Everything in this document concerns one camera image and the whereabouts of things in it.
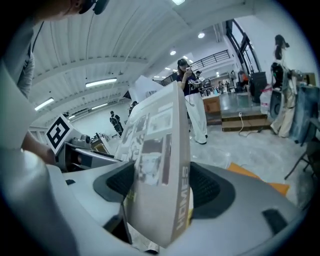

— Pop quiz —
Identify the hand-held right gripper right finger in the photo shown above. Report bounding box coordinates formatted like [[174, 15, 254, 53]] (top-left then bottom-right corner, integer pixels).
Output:
[[174, 161, 302, 251]]

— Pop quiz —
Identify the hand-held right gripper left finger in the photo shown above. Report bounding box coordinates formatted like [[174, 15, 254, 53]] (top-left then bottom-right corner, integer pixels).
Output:
[[62, 161, 137, 245]]

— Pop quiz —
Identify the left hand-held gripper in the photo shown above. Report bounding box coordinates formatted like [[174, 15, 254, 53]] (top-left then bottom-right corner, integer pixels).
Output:
[[46, 114, 122, 174]]

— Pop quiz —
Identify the printed booklet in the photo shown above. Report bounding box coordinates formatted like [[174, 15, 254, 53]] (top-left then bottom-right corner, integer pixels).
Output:
[[114, 81, 195, 249]]

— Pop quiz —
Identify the person's left forearm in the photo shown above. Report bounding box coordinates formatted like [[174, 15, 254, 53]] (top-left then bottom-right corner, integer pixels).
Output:
[[21, 130, 56, 166]]

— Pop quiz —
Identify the orange cushion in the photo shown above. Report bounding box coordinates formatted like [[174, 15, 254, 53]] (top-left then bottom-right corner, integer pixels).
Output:
[[226, 161, 291, 196]]

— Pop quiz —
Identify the long ceiling light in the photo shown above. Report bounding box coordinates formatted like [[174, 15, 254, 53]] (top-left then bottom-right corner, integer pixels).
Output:
[[85, 77, 118, 88], [34, 97, 55, 112]]

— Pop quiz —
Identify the black folding chair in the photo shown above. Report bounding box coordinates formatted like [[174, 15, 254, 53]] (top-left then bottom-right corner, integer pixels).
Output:
[[284, 139, 320, 181]]

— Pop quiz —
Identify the small wooden cabinet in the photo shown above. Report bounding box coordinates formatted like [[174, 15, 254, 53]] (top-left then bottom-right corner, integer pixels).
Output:
[[202, 95, 222, 126]]

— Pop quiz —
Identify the person's grey shirt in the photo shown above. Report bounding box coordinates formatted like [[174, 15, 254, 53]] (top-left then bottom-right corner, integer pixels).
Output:
[[14, 22, 36, 99]]

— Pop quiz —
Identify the white plastic bag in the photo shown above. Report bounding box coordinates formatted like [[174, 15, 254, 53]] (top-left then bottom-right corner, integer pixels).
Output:
[[259, 87, 274, 115]]

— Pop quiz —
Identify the blue draped cloth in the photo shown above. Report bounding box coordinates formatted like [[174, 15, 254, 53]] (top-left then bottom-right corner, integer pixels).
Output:
[[290, 84, 320, 145]]

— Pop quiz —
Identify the person's head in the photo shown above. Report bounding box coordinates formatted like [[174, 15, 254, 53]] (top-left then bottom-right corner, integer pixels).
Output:
[[32, 0, 87, 23]]

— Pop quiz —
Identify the black balcony railing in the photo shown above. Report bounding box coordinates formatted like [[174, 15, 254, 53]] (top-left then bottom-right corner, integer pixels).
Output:
[[159, 49, 230, 86]]

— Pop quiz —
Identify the black head-worn camera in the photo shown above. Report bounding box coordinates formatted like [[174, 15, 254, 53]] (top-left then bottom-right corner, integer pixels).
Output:
[[78, 0, 111, 15]]

